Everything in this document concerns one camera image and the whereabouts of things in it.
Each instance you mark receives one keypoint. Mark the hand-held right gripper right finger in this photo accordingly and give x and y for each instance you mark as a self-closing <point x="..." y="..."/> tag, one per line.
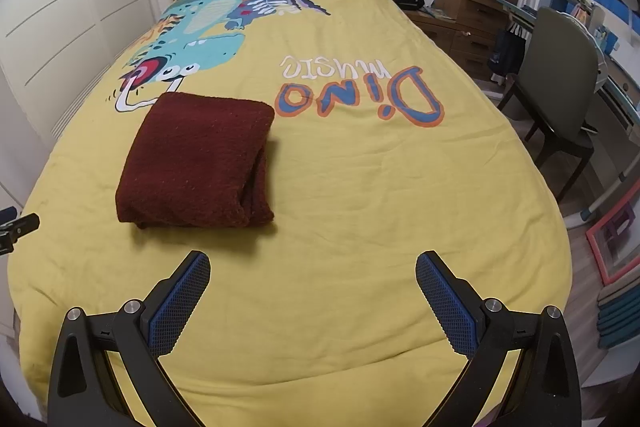
<point x="447" y="302"/>

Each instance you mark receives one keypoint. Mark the pink frame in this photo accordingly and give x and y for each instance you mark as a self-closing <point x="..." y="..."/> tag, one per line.
<point x="597" y="252"/>

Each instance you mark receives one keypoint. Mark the yellow printed blanket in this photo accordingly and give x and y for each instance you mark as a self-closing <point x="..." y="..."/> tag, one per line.
<point x="360" y="187"/>

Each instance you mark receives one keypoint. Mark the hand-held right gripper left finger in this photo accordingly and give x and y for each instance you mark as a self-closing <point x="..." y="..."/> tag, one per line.
<point x="177" y="307"/>

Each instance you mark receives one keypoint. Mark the grey chair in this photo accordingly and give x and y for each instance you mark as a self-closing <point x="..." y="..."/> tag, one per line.
<point x="560" y="77"/>

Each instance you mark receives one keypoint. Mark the dark blue bag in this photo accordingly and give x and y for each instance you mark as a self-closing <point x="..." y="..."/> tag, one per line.
<point x="507" y="54"/>

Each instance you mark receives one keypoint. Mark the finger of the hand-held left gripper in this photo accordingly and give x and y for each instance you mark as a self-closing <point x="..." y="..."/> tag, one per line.
<point x="20" y="229"/>

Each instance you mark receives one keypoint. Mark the maroon knitted sweater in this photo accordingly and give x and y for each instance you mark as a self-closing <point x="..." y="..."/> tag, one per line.
<point x="195" y="157"/>

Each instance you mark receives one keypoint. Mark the wooden drawer cabinet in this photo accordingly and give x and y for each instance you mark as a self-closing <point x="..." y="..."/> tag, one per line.
<point x="465" y="22"/>

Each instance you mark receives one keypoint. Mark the stack of foam mats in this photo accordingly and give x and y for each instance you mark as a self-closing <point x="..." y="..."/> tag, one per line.
<point x="622" y="312"/>

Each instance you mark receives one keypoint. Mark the white wardrobe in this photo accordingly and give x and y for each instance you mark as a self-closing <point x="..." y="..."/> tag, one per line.
<point x="65" y="17"/>

